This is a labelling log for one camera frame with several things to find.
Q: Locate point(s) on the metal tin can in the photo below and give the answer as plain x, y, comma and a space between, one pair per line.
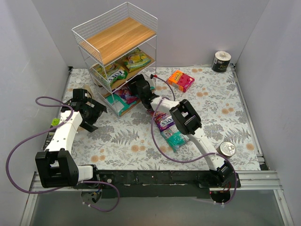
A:
226, 148

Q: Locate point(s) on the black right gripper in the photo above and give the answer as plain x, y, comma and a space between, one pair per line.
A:
135, 83

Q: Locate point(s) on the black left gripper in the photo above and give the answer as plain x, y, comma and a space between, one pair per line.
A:
94, 115

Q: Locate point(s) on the floral patterned table mat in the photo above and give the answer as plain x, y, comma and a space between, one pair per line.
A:
132, 142

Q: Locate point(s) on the cream liquid bottle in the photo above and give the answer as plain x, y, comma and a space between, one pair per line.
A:
82, 85

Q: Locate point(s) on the black green product box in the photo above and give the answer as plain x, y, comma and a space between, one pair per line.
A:
50, 134

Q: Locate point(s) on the purple Fox's berries candy bag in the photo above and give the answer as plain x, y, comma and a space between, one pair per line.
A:
126, 94
163, 121

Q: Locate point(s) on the green yellow Fox's candy bag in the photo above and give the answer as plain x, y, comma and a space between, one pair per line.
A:
135, 60
110, 73

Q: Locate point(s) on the red orange candy box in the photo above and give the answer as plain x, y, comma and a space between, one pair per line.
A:
181, 81

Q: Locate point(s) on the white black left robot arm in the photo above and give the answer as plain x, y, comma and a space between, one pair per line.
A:
55, 165

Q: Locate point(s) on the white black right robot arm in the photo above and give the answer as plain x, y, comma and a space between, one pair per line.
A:
188, 122

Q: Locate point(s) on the teal mint candy bag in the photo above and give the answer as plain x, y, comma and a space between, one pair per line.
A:
118, 104
174, 139

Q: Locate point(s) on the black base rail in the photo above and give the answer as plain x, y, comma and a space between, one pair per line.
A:
158, 183

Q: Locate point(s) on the white wire wooden shelf rack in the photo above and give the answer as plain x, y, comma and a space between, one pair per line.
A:
107, 38

